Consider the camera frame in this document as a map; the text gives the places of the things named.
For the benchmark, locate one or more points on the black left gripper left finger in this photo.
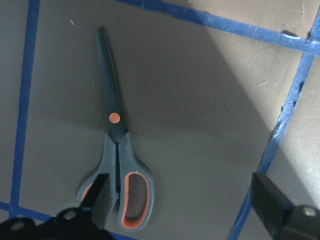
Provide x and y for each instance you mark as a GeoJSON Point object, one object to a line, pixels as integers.
{"type": "Point", "coordinates": [85, 222]}

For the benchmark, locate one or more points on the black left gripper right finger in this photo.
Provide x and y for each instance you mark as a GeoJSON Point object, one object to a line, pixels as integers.
{"type": "Point", "coordinates": [280, 217]}

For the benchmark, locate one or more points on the grey orange scissors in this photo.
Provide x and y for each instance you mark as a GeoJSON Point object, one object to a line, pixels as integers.
{"type": "Point", "coordinates": [131, 182]}

